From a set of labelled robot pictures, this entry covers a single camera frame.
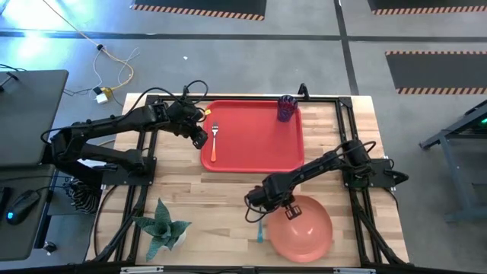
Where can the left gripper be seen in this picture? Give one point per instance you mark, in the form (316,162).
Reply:
(186,118)

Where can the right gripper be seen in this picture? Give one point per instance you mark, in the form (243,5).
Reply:
(268,198)

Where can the pink plastic bowl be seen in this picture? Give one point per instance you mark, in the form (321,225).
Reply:
(300,236)

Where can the blue ribbed plastic cup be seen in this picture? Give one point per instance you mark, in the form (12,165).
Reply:
(287,108)

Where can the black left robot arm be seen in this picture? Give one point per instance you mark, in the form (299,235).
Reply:
(114,123)

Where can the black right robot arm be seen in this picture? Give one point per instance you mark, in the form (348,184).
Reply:
(323,161)

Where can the red plastic tray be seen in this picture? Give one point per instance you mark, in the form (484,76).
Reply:
(251,144)

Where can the green artificial succulent plant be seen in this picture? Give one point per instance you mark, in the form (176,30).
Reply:
(161,228)

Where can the white plant pot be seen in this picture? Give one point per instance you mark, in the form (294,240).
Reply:
(180,240)

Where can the white power adapter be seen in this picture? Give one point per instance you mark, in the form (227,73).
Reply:
(102,99)

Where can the black hazard striped floor mat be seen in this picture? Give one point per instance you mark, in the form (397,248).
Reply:
(426,3)
(198,5)
(437,72)

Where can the grey metal table stand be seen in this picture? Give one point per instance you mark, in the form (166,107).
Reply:
(452,179)

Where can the dark grey desk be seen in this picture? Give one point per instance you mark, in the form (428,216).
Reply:
(30,114)

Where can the small black caster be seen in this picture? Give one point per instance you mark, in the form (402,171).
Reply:
(50,247)

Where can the black computer mouse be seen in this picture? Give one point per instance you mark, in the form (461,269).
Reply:
(23,205)

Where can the black desk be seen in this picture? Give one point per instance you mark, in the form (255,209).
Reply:
(23,239)

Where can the silver metal bracket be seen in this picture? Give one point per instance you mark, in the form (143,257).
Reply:
(354,271)
(141,269)

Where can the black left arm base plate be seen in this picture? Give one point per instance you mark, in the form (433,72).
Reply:
(114,177)

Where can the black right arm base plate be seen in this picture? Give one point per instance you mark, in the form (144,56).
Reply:
(380,167)

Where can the black aluminium table frame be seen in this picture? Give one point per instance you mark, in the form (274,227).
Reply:
(344,125)

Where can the black frame clamp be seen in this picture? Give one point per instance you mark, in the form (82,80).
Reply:
(303,90)

